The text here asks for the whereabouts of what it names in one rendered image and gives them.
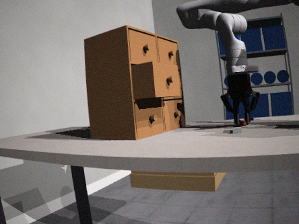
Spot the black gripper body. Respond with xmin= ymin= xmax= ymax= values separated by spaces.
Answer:
xmin=227 ymin=74 xmax=253 ymax=102

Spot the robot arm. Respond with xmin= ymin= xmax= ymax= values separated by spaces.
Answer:
xmin=176 ymin=0 xmax=299 ymax=76

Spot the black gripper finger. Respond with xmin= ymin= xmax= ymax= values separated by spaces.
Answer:
xmin=243 ymin=91 xmax=260 ymax=124
xmin=220 ymin=91 xmax=240 ymax=125

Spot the small wooden chest of drawers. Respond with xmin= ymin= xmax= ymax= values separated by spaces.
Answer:
xmin=84 ymin=25 xmax=186 ymax=141

